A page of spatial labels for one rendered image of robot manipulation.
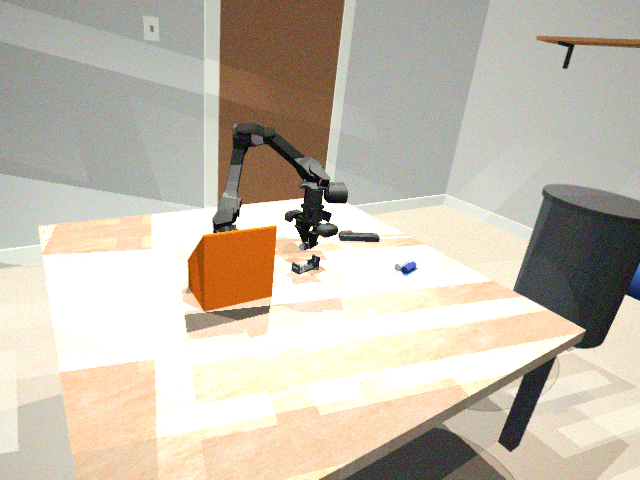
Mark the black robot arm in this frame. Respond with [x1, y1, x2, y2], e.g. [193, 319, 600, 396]
[212, 122, 348, 233]

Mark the black cylindrical battery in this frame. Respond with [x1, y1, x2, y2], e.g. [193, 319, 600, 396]
[299, 241, 318, 251]

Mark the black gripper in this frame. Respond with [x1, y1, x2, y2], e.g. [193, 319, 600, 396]
[285, 202, 338, 249]

